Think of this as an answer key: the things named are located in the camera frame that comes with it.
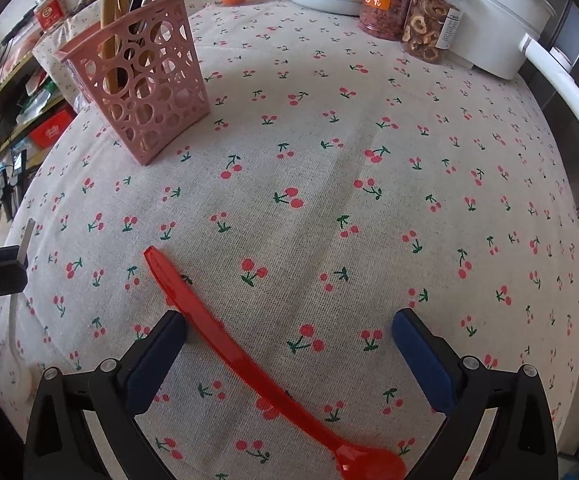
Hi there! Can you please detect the white electric cooking pot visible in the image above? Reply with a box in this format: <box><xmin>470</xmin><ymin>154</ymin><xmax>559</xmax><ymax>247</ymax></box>
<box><xmin>450</xmin><ymin>0</ymin><xmax>579</xmax><ymax>122</ymax></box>

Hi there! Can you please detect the red lid tin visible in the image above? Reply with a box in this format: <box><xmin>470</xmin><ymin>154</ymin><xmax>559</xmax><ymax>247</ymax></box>
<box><xmin>33</xmin><ymin>0</ymin><xmax>67</xmax><ymax>32</ymax></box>

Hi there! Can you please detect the pink perforated utensil basket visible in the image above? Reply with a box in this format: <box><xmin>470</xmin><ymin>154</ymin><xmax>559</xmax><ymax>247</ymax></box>
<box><xmin>55</xmin><ymin>0</ymin><xmax>210</xmax><ymax>166</ymax></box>

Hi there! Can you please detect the dried fruit slices jar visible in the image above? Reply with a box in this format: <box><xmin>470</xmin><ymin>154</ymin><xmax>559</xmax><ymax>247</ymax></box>
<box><xmin>402</xmin><ymin>0</ymin><xmax>466</xmax><ymax>64</ymax></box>

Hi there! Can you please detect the red plastic spoon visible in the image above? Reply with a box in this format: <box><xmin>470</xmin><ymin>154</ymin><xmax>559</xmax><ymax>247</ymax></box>
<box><xmin>144</xmin><ymin>246</ymin><xmax>407</xmax><ymax>479</ymax></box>

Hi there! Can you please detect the lone wooden chopstick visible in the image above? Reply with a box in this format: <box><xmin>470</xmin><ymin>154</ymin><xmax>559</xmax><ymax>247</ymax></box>
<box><xmin>100</xmin><ymin>0</ymin><xmax>118</xmax><ymax>94</ymax></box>

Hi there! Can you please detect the red box on shelf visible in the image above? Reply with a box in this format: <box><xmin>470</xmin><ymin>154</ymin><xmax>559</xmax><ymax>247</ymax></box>
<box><xmin>29</xmin><ymin>105</ymin><xmax>76</xmax><ymax>148</ymax></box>

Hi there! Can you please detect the cherry print tablecloth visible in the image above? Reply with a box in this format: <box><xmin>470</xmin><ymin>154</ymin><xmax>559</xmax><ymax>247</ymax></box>
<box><xmin>0</xmin><ymin>0</ymin><xmax>579</xmax><ymax>465</ymax></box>

